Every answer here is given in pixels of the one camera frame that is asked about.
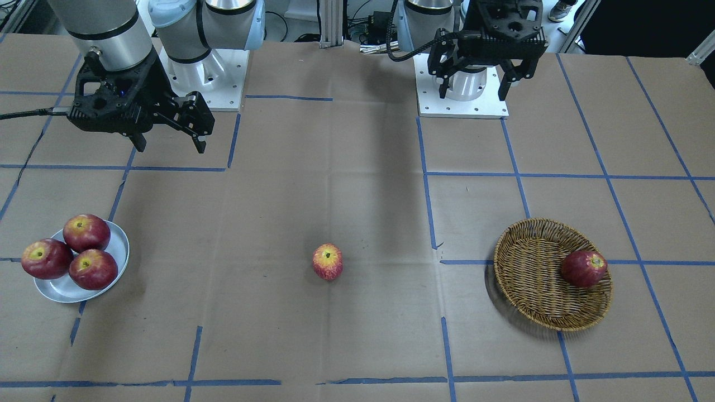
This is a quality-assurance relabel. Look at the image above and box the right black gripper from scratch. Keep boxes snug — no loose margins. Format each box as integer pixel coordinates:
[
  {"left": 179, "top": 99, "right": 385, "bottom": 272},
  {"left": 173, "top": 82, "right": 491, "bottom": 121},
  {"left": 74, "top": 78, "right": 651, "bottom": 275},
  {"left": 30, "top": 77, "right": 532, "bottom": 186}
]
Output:
[{"left": 68, "top": 48, "right": 215, "bottom": 154}]

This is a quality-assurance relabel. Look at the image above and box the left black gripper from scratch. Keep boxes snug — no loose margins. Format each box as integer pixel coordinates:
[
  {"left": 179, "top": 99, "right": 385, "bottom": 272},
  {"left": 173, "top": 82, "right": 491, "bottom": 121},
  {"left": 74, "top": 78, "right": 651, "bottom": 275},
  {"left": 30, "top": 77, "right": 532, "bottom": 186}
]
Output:
[{"left": 427, "top": 1, "right": 547, "bottom": 101}]

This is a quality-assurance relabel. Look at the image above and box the red yellow apple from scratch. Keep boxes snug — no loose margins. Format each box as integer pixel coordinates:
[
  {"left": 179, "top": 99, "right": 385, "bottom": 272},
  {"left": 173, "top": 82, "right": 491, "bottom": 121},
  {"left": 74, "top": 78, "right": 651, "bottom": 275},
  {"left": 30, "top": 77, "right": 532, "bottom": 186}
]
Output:
[{"left": 312, "top": 243, "right": 343, "bottom": 281}]

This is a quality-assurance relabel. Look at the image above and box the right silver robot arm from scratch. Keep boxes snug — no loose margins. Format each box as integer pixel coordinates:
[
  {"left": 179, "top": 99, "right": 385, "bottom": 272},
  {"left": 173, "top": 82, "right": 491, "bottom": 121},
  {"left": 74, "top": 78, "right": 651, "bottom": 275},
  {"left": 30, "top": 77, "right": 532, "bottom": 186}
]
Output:
[{"left": 49, "top": 1, "right": 265, "bottom": 154}]

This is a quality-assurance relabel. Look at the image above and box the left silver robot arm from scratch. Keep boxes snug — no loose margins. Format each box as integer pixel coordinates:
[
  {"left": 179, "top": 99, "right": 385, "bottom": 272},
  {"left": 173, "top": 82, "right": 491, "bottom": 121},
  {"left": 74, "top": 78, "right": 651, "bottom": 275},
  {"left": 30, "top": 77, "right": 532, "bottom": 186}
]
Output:
[{"left": 388, "top": 1, "right": 549, "bottom": 101}]

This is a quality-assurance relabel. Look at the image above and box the red apple plate back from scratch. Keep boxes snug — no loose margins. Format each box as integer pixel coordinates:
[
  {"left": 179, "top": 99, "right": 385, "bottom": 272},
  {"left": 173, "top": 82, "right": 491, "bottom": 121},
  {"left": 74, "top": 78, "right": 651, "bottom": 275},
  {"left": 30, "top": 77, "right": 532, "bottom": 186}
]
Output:
[{"left": 62, "top": 214, "right": 111, "bottom": 253}]

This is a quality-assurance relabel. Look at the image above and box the red apple plate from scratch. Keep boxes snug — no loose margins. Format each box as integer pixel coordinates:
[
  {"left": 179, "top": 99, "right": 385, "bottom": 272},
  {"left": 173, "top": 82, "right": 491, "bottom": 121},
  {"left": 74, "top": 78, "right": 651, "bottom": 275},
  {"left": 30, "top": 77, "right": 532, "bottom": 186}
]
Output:
[
  {"left": 62, "top": 214, "right": 111, "bottom": 253},
  {"left": 21, "top": 238, "right": 74, "bottom": 280},
  {"left": 68, "top": 249, "right": 118, "bottom": 290}
]

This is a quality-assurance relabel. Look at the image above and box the red apple plate front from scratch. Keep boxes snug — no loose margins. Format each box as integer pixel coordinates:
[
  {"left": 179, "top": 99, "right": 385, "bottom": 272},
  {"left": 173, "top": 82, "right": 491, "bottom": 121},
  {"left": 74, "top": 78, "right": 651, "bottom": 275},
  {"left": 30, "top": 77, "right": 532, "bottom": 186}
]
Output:
[{"left": 68, "top": 249, "right": 118, "bottom": 290}]

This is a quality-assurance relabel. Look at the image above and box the red apple plate outer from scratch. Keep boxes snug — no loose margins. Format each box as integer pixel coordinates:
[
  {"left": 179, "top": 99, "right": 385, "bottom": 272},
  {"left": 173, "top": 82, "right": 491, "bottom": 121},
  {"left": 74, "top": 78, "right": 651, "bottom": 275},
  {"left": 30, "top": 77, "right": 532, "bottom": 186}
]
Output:
[{"left": 21, "top": 238, "right": 74, "bottom": 280}]

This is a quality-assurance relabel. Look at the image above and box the woven wicker basket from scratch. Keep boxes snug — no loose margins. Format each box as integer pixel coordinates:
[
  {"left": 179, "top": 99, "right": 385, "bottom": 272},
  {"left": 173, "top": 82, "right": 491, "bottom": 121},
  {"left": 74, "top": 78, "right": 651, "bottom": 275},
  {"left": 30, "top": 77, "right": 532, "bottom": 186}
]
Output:
[{"left": 493, "top": 217, "right": 614, "bottom": 332}]

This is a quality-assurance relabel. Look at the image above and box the dark red apple in basket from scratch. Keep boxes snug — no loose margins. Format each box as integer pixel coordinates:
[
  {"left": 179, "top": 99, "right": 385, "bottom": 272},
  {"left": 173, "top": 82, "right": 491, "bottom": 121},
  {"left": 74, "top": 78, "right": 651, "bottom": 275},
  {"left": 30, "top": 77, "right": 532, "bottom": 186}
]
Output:
[{"left": 561, "top": 250, "right": 608, "bottom": 288}]

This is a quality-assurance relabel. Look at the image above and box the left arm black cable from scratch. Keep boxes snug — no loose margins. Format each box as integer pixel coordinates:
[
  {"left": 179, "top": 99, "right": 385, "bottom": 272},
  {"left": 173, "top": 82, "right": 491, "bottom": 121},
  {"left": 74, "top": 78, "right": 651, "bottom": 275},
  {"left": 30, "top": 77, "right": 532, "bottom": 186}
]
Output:
[{"left": 385, "top": 0, "right": 464, "bottom": 63}]

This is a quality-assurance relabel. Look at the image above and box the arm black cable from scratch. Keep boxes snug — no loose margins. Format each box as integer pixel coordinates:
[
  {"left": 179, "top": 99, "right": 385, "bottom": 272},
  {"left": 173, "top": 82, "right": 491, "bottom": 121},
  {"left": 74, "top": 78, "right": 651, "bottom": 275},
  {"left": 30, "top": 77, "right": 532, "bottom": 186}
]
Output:
[
  {"left": 385, "top": 0, "right": 464, "bottom": 63},
  {"left": 0, "top": 106, "right": 73, "bottom": 121}
]

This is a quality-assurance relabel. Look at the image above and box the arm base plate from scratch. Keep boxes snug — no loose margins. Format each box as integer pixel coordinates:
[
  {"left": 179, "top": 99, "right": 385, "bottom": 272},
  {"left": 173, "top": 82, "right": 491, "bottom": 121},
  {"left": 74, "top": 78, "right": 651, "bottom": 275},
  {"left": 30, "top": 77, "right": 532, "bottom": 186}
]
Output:
[
  {"left": 413, "top": 54, "right": 509, "bottom": 119},
  {"left": 159, "top": 49, "right": 250, "bottom": 112}
]

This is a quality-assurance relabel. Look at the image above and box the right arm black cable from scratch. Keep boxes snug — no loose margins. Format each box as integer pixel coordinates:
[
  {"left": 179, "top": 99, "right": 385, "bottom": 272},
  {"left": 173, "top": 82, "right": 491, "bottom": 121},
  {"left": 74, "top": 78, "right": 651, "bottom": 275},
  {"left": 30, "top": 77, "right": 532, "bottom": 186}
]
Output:
[{"left": 0, "top": 106, "right": 73, "bottom": 121}]

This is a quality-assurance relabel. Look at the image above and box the aluminium frame post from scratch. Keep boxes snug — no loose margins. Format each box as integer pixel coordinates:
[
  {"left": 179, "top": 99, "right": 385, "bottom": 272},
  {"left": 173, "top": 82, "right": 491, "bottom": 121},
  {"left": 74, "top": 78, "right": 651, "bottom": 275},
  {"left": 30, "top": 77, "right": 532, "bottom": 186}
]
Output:
[{"left": 316, "top": 1, "right": 346, "bottom": 49}]

